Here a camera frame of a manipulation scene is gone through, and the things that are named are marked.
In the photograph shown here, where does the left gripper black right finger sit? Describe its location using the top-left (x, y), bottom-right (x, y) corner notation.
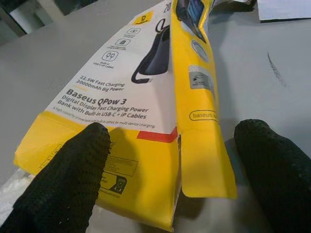
top-left (234, 118), bottom-right (311, 233)

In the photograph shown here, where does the clear plastic bag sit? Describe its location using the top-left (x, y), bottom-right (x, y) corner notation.
top-left (0, 167), bottom-right (41, 203)

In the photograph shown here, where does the white paper sheet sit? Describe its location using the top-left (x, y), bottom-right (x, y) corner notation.
top-left (257, 0), bottom-right (311, 24)

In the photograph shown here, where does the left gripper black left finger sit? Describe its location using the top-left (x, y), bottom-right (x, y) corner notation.
top-left (0, 122), bottom-right (111, 233)

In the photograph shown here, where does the yellow white power bank box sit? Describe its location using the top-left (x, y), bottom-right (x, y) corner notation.
top-left (14, 0), bottom-right (238, 232)

